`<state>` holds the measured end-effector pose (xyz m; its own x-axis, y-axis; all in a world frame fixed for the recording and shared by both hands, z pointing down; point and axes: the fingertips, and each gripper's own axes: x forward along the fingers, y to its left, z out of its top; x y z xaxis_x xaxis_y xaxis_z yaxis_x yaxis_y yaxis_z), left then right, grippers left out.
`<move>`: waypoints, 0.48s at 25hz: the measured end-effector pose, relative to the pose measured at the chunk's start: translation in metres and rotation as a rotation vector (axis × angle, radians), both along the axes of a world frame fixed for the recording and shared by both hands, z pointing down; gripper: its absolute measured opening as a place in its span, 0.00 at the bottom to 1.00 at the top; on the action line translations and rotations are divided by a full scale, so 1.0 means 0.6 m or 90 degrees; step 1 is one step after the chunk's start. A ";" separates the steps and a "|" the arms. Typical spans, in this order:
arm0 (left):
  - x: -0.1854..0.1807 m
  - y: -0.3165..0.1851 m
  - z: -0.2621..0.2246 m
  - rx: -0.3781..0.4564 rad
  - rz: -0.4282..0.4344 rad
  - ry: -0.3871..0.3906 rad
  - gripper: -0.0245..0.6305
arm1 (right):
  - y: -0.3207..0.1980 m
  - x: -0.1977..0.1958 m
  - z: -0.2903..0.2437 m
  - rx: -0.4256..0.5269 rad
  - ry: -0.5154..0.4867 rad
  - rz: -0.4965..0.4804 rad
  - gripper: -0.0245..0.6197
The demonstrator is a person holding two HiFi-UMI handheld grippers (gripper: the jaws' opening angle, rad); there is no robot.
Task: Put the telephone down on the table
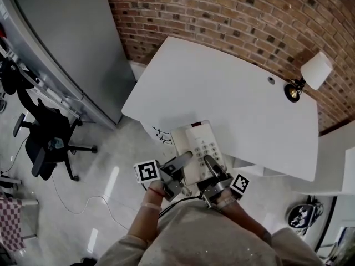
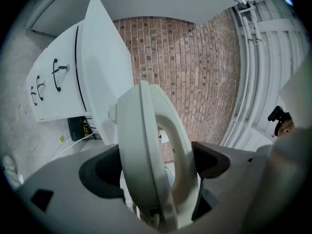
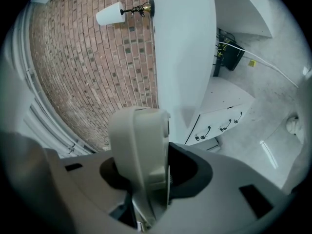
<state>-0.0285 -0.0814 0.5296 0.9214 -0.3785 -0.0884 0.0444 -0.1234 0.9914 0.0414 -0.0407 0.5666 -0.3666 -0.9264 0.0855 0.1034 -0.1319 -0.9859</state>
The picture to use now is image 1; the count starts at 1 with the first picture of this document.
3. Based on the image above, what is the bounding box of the pale bead bracelet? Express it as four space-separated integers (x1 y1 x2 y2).
140 201 162 211

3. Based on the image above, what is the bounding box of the white desk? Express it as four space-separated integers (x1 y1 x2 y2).
121 36 319 182

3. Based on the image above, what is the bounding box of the pink checked cloth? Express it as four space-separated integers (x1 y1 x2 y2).
0 197 27 252

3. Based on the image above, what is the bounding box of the long white cable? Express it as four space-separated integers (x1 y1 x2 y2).
49 173 131 231

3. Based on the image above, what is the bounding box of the white shade brass lamp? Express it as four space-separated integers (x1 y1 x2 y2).
283 51 333 104

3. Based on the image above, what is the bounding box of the black chair backrest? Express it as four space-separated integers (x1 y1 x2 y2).
0 57 29 97

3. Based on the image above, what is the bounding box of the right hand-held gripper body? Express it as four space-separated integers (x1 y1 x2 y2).
197 171 250 210

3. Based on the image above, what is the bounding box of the person's right forearm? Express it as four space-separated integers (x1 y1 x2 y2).
217 192 273 244

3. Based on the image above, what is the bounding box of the person's left forearm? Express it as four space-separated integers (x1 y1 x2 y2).
126 180 168 244

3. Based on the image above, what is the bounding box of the black office chair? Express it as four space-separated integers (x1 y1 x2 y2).
12 98 98 183

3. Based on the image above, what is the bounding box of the white patterned wristband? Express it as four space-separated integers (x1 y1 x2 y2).
217 194 237 209

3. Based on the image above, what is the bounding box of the grey table leg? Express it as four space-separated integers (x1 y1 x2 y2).
0 170 40 208

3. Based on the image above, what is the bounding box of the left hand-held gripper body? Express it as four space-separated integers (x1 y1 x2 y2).
133 156 192 202

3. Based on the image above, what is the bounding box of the white side cabinet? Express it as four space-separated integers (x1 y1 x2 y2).
299 126 355 197

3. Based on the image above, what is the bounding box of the white desk telephone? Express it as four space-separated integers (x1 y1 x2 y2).
169 120 229 186

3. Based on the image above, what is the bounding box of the teal item on chair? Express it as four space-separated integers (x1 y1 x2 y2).
48 137 65 150

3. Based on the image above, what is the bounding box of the person's beige sweater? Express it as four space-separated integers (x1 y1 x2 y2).
94 198 326 266

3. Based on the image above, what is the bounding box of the grey cabinet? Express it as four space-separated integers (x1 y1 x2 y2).
0 0 137 130

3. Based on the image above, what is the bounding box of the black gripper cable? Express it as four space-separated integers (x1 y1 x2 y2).
157 192 201 219

